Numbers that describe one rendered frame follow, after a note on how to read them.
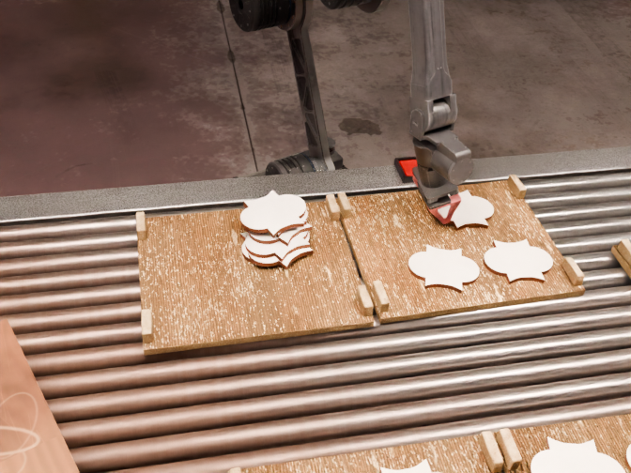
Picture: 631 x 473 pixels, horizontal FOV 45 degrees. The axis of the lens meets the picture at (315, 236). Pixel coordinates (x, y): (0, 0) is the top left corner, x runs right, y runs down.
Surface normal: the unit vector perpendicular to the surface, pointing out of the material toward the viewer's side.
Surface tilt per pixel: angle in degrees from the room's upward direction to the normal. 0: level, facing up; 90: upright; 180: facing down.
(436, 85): 70
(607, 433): 0
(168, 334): 0
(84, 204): 0
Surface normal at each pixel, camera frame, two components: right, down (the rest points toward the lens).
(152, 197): 0.05, -0.75
